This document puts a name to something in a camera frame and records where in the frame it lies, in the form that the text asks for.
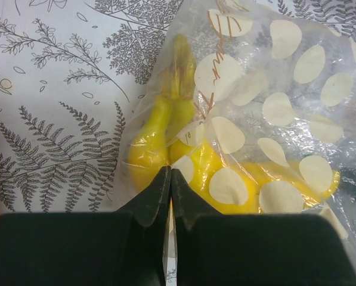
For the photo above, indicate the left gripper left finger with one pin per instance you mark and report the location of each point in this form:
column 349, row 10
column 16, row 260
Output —
column 125, row 247

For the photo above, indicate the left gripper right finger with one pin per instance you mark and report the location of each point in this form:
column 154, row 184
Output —
column 253, row 249

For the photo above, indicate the yellow fake banana bunch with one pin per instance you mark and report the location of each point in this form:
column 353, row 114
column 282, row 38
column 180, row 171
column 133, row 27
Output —
column 171, row 136

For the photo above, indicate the clear polka dot zip bag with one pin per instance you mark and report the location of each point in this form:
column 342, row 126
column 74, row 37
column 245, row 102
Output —
column 286, row 73

